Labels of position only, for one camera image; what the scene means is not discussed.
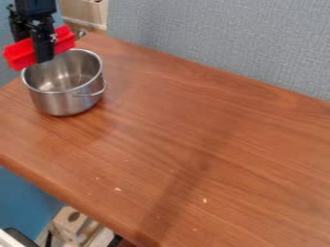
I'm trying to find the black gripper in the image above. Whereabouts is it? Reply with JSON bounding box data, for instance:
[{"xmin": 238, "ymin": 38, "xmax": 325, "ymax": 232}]
[{"xmin": 7, "ymin": 0, "xmax": 56, "ymax": 64}]

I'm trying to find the metal pot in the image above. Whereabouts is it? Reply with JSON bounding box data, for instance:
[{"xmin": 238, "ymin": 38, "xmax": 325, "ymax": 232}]
[{"xmin": 20, "ymin": 48, "xmax": 107, "ymax": 116}]

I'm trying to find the wooden stand under table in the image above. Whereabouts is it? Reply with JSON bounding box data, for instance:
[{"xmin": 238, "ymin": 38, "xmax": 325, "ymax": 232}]
[{"xmin": 35, "ymin": 206, "xmax": 115, "ymax": 247}]

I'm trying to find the wooden frame behind table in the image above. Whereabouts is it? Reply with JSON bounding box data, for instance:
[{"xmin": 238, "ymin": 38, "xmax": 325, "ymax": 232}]
[{"xmin": 58, "ymin": 0, "xmax": 110, "ymax": 40}]

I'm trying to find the red rectangular block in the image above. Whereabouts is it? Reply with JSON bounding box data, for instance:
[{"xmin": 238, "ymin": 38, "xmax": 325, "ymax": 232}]
[{"xmin": 3, "ymin": 25, "xmax": 75, "ymax": 70}]

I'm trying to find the black and white device corner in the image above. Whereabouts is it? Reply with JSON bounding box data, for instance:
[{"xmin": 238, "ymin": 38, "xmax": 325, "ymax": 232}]
[{"xmin": 0, "ymin": 228, "xmax": 39, "ymax": 247}]

